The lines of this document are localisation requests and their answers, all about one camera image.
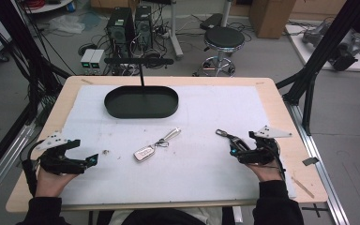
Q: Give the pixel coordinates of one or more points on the black flat case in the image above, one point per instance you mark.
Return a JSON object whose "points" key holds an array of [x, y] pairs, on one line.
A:
{"points": [[211, 21]]}

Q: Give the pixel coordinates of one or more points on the white table mat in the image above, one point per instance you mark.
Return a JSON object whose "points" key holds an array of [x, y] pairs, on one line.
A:
{"points": [[200, 168]]}

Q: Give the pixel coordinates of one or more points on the grey machine on board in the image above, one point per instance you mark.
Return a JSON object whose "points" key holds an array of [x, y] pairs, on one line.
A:
{"points": [[343, 50]]}

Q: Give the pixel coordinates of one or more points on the clear plastic bag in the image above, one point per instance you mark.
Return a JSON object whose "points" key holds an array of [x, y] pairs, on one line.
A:
{"points": [[65, 24]]}

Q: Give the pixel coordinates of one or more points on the white power supply unit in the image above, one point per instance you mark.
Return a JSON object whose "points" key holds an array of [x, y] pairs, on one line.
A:
{"points": [[97, 61], [86, 61]]}

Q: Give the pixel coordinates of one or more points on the black round stool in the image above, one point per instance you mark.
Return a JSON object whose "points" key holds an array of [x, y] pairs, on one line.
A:
{"points": [[224, 39]]}

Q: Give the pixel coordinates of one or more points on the thin wooden stick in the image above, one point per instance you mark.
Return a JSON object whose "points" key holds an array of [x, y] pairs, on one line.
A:
{"points": [[303, 187]]}

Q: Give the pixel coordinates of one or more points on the person's right hand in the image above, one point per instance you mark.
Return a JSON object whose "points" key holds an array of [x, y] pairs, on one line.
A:
{"points": [[265, 172]]}

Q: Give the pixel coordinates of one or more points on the aluminium rail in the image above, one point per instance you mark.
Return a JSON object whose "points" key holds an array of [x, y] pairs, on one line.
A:
{"points": [[9, 153], [322, 175]]}

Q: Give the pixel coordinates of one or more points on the black tape cross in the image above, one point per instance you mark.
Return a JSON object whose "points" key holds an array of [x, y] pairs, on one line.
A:
{"points": [[316, 209]]}

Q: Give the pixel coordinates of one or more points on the person's body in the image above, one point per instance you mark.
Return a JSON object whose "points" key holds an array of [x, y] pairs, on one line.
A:
{"points": [[168, 218]]}

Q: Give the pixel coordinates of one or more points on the black oval tray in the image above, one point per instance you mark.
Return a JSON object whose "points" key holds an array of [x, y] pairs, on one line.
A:
{"points": [[141, 103]]}

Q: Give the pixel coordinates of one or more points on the white desk leg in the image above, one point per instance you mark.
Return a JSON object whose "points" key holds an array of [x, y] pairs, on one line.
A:
{"points": [[174, 28]]}

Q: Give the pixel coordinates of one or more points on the black metal frame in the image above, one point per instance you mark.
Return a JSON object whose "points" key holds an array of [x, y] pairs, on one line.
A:
{"points": [[322, 53], [7, 22]]}

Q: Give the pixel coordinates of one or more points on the person's left hand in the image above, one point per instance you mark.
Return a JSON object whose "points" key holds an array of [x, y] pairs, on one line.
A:
{"points": [[51, 184]]}

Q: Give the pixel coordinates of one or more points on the large black computer tower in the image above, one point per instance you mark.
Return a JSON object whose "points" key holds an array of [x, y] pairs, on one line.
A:
{"points": [[120, 31]]}

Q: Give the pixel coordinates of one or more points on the black T-shaped key stand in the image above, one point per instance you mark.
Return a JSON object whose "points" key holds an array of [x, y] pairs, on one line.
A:
{"points": [[139, 61]]}

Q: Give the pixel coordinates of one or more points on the black tape piece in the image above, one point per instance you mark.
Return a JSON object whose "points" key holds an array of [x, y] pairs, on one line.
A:
{"points": [[310, 161]]}

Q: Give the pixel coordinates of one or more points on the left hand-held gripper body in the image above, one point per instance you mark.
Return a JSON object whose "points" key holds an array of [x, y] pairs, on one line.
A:
{"points": [[56, 162]]}

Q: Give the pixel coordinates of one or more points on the slim black computer tower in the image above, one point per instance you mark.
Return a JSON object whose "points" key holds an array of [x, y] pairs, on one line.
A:
{"points": [[143, 26]]}

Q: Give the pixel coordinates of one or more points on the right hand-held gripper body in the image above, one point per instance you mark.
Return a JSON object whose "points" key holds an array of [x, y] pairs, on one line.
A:
{"points": [[259, 154]]}

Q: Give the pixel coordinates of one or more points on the white round table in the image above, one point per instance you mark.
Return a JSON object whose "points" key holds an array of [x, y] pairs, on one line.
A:
{"points": [[48, 7]]}

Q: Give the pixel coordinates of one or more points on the cardboard box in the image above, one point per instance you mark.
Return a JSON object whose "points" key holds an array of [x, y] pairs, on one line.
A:
{"points": [[272, 17]]}

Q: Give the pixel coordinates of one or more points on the small metal piece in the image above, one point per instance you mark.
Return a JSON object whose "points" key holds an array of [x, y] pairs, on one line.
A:
{"points": [[106, 152]]}

